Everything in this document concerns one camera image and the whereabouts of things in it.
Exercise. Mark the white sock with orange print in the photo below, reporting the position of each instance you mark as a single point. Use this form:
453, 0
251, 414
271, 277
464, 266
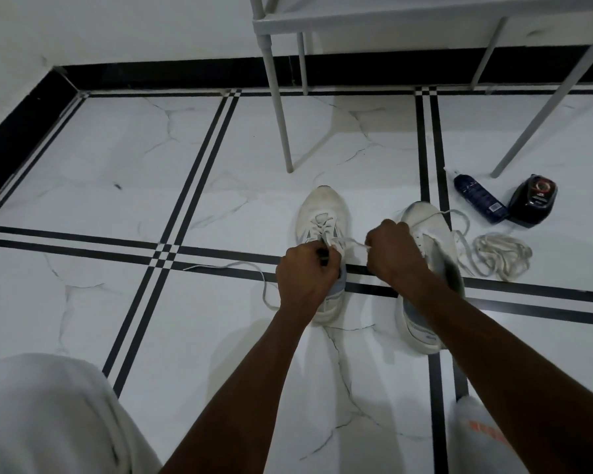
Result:
484, 439

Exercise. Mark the white shoelace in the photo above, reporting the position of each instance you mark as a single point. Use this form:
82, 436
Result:
499, 254
328, 231

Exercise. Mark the white shorts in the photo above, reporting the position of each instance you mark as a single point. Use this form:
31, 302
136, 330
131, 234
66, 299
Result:
54, 414

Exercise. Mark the grey metal shelf rack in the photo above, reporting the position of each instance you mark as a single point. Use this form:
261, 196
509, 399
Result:
400, 19

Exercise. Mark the black shoe polish container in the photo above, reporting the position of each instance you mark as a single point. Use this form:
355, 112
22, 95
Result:
532, 201

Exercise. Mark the person's right forearm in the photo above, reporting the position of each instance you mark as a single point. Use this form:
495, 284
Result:
514, 380

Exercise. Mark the dark blue spray bottle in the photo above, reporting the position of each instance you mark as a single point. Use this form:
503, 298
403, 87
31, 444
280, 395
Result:
479, 197

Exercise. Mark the person's right hand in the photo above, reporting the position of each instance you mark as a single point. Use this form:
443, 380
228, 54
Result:
395, 256

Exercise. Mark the person's left forearm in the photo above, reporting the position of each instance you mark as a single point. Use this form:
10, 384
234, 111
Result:
237, 404

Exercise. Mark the person's left hand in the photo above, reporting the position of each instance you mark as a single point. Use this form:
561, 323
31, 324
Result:
304, 281

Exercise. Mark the white sneaker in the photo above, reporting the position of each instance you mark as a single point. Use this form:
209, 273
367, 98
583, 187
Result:
323, 202
420, 335

